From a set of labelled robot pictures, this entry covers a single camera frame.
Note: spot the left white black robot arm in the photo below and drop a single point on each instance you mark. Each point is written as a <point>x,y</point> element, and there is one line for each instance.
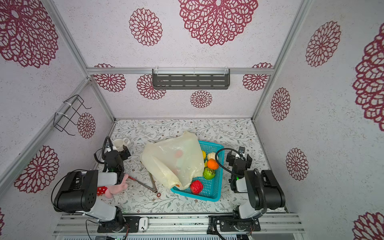
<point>78,191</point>

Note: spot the grey wall shelf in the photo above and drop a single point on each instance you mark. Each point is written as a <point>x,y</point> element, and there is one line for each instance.
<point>190,80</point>

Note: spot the green apple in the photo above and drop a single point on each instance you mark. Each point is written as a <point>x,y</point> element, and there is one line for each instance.
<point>209,174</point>

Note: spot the orange tangerine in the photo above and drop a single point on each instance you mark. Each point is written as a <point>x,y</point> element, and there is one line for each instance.
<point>212,164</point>

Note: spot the white ceramic mug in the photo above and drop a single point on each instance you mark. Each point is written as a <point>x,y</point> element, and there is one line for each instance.
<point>119,144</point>

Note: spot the cream printed plastic bag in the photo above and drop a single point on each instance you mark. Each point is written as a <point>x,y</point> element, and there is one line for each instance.
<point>174,162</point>

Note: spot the red apple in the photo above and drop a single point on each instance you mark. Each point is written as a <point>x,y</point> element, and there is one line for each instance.
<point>196,187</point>

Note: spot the teal plastic basket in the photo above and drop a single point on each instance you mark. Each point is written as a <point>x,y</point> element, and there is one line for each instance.
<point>211,188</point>

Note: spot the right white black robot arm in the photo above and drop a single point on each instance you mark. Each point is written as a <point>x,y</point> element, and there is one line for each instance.
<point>262,188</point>

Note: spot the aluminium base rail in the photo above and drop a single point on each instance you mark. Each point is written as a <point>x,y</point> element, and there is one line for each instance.
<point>181,224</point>

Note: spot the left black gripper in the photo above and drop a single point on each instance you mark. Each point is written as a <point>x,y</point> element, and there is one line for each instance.
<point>122,153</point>

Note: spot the black wire wall rack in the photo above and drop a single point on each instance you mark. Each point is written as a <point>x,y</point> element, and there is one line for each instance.
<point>65,117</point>

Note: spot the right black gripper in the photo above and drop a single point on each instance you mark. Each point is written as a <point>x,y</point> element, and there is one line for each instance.
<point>240,159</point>

